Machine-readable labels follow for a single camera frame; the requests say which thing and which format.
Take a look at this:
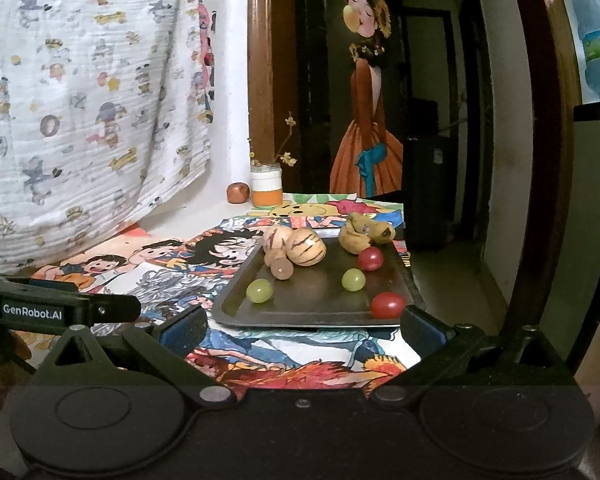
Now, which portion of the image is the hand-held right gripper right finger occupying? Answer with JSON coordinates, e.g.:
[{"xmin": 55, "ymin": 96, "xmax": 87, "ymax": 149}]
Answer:
[{"xmin": 369, "ymin": 304, "xmax": 577, "ymax": 406}]

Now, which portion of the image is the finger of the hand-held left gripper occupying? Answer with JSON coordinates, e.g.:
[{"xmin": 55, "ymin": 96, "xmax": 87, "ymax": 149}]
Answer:
[{"xmin": 87, "ymin": 291, "xmax": 142, "ymax": 322}]

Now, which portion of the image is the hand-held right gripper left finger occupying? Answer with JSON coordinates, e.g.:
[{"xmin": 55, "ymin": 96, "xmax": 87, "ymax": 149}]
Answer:
[{"xmin": 37, "ymin": 305, "xmax": 238, "ymax": 406}]

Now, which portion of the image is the red cherry tomato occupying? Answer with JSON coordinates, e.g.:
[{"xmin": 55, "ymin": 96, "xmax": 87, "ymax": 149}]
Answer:
[
  {"xmin": 369, "ymin": 291, "xmax": 407, "ymax": 320},
  {"xmin": 357, "ymin": 246, "xmax": 385, "ymax": 272}
]

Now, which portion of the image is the green grape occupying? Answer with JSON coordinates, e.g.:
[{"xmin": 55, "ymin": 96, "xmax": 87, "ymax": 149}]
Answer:
[
  {"xmin": 341, "ymin": 268, "xmax": 366, "ymax": 293},
  {"xmin": 246, "ymin": 279, "xmax": 273, "ymax": 305}
]

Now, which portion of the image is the yellow banana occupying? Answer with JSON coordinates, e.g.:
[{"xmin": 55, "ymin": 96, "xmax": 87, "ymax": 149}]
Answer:
[{"xmin": 339, "ymin": 212, "xmax": 397, "ymax": 255}]

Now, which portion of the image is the grey metal tray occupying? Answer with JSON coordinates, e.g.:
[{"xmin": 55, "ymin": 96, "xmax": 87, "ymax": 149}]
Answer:
[{"xmin": 211, "ymin": 236, "xmax": 427, "ymax": 331}]

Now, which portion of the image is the large striped pepino melon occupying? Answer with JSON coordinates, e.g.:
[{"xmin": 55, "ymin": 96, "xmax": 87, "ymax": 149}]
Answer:
[{"xmin": 286, "ymin": 227, "xmax": 327, "ymax": 266}]

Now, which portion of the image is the black cabinet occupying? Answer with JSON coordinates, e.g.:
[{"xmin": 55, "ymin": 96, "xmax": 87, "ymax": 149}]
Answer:
[{"xmin": 405, "ymin": 100, "xmax": 453, "ymax": 251}]

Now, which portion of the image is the small red apple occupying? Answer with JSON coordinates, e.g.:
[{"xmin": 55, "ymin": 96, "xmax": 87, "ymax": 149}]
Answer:
[{"xmin": 226, "ymin": 182, "xmax": 252, "ymax": 205}]

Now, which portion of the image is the white and orange jar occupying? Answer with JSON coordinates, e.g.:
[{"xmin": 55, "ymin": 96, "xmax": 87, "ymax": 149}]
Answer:
[{"xmin": 250, "ymin": 162, "xmax": 284, "ymax": 208}]

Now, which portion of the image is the yellow dried flower sprig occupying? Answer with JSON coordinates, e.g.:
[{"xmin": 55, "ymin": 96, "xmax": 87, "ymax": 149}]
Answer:
[{"xmin": 247, "ymin": 112, "xmax": 298, "ymax": 168}]

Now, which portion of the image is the white cartoon printed blanket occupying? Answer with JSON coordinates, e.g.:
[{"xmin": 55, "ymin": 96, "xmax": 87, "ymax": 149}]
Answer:
[{"xmin": 0, "ymin": 0, "xmax": 216, "ymax": 276}]

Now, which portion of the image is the hanging cartoon poster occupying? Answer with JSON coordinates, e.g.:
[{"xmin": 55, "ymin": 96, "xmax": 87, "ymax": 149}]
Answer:
[{"xmin": 197, "ymin": 2, "xmax": 217, "ymax": 126}]

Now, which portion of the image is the wall poster of orange dress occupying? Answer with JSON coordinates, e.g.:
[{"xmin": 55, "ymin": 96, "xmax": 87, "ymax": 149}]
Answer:
[{"xmin": 327, "ymin": 0, "xmax": 406, "ymax": 198}]

